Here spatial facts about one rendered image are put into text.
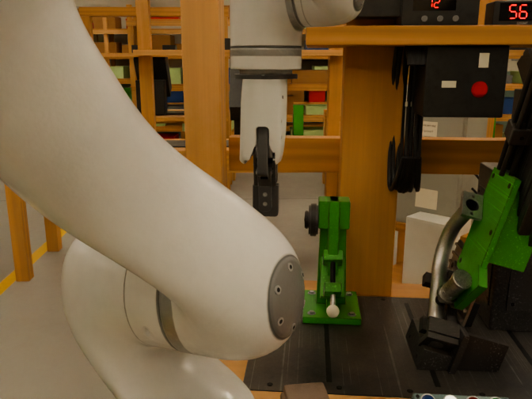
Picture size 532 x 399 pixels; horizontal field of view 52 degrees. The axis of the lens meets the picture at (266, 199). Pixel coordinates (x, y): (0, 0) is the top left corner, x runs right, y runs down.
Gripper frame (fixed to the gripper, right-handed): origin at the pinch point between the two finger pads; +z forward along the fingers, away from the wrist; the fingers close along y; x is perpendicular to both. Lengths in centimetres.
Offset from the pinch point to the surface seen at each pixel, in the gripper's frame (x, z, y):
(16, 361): -140, 130, -168
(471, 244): 37, 17, -36
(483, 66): 41, -16, -55
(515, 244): 42, 15, -29
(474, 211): 37, 11, -36
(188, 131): -24, 0, -66
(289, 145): 0, 4, -74
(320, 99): 22, 55, -975
